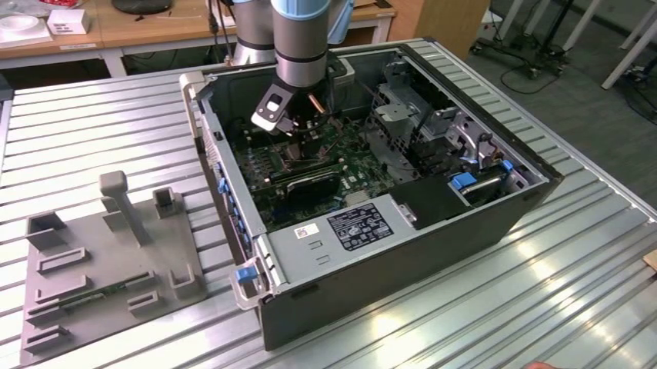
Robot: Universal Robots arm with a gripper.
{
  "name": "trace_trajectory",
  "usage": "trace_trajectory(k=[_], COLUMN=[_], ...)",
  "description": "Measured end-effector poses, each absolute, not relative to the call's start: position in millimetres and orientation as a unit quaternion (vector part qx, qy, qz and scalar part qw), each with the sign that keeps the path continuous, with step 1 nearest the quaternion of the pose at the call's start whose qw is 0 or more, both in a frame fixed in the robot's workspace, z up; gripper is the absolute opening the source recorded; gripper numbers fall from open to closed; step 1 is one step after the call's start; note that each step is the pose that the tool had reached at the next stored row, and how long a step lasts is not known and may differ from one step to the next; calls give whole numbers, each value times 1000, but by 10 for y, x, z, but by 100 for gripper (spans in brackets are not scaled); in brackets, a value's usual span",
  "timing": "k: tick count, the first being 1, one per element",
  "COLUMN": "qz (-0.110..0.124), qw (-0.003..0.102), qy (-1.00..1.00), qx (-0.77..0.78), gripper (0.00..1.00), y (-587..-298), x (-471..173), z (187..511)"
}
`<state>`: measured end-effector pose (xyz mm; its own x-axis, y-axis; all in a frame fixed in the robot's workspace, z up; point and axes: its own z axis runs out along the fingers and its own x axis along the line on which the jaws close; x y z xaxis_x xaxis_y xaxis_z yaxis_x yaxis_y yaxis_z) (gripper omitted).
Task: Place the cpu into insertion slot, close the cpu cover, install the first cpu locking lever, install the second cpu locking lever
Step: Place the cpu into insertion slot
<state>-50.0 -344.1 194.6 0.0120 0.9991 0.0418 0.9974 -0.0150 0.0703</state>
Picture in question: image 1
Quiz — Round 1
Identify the wooden cabinet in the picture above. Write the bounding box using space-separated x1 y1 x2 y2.
393 0 491 62

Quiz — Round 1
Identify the green RAM stick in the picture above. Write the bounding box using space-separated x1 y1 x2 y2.
266 159 345 184
54 278 135 311

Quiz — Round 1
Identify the CPU socket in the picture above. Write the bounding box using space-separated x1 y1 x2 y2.
276 137 334 167

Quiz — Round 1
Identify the grey power supply unit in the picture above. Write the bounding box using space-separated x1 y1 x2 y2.
258 193 420 298

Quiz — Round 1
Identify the green motherboard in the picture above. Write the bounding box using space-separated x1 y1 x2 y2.
225 115 406 228

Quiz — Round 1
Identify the black graphics card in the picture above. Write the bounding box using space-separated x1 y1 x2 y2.
272 171 341 228

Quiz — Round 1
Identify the metal socket cover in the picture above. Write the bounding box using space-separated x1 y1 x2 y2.
321 117 353 146

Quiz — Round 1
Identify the black open PC case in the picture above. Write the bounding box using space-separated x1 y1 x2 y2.
178 37 567 351

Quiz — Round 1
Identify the black wheeled stand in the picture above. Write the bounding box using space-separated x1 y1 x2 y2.
469 0 575 81

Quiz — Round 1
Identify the white cardboard box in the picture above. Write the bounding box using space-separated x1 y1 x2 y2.
47 9 93 36

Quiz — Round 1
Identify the grey parts rack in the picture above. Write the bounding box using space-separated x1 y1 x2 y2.
19 170 212 366

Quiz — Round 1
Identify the white plastic tray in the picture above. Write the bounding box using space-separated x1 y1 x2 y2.
0 13 54 44

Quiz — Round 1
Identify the grey metal drive cage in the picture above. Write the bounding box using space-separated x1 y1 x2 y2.
358 59 453 181

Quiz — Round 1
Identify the black round base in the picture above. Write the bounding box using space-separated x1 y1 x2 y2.
111 0 174 13

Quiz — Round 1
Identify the wooden desk white frame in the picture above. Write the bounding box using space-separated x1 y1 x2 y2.
95 0 400 76
0 0 127 78

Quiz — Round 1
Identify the white table frame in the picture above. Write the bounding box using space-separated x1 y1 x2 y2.
492 0 657 91

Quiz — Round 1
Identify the black plastic shroud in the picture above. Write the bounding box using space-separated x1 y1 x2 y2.
389 178 477 231

